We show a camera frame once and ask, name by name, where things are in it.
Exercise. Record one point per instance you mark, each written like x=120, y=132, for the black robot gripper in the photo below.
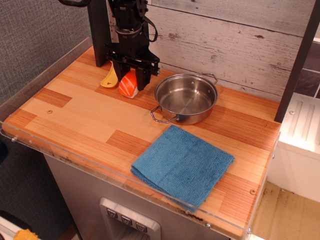
x=132, y=52

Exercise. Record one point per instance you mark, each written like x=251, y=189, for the orange salmon sushi toy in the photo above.
x=128, y=85

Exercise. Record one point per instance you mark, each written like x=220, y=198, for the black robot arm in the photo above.
x=135, y=33

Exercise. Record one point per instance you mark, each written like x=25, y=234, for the yellow dish brush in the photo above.
x=111, y=80

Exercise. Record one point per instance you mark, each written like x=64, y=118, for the stainless steel pot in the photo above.
x=185, y=99

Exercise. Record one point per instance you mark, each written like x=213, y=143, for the blue folded cloth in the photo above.
x=183, y=166

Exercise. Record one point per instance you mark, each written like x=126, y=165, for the clear acrylic edge guard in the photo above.
x=109, y=152

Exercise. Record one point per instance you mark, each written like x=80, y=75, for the grey toy fridge cabinet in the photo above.
x=82, y=193

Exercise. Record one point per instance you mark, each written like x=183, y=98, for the silver dispenser panel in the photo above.
x=123, y=223

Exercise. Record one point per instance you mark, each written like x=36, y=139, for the white toy sink unit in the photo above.
x=295, y=163

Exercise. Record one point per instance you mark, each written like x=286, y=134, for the yellow object at corner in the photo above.
x=25, y=234

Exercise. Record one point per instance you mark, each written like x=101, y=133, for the dark grey left post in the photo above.
x=100, y=29

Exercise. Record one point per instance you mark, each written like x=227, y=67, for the dark grey post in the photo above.
x=299, y=62
x=100, y=29

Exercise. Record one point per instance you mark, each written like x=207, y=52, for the dark grey right post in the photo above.
x=299, y=62

